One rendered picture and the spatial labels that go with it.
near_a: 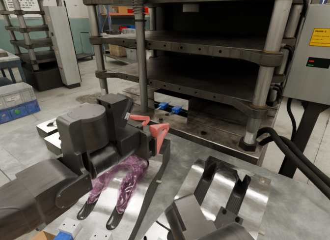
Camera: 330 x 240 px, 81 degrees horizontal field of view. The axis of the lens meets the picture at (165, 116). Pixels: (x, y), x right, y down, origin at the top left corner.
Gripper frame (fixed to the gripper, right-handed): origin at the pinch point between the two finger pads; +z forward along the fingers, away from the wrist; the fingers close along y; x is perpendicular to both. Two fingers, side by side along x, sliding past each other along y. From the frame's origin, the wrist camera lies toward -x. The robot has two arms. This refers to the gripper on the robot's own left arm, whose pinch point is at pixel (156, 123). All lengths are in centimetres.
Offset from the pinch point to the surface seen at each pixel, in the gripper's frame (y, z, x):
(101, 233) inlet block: 7.8, -15.6, 31.8
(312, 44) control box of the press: -24, 74, -14
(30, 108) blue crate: 313, 64, 108
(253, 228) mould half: -26.5, 11.3, 30.2
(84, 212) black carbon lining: 20.3, -13.6, 34.9
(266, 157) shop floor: -15, 177, 115
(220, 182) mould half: -13.0, 18.3, 26.2
